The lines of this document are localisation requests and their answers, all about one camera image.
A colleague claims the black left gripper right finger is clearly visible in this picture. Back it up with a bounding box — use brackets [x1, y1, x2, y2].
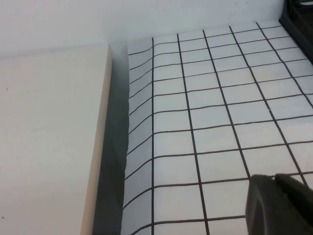
[275, 173, 313, 235]

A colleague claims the black plastic drain tray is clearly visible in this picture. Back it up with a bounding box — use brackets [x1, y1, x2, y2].
[278, 0, 313, 67]

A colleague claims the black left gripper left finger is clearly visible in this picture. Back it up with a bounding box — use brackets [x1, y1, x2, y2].
[245, 174, 289, 235]

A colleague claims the white black grid tablecloth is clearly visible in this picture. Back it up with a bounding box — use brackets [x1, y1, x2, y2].
[121, 19, 313, 235]

